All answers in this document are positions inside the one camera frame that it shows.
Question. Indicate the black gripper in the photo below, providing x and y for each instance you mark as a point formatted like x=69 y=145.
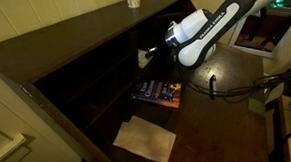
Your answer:
x=158 y=51

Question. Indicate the dark blue paperback book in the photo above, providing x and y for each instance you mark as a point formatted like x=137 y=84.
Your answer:
x=156 y=93

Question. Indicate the white marker black cap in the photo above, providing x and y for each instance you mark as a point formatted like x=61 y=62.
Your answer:
x=212 y=84

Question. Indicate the white fairy tales book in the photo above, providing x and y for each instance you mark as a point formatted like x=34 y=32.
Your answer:
x=142 y=61

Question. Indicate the white panelled cabinet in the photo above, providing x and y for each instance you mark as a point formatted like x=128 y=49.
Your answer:
x=9 y=130

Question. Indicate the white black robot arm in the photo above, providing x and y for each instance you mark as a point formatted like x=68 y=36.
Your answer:
x=201 y=37

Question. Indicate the dark wooden secretary desk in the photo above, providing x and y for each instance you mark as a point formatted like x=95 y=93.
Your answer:
x=87 y=48

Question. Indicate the small tan block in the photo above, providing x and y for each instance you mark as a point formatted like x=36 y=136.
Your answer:
x=257 y=107

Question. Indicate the green lit computer case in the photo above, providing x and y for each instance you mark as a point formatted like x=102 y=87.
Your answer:
x=279 y=3

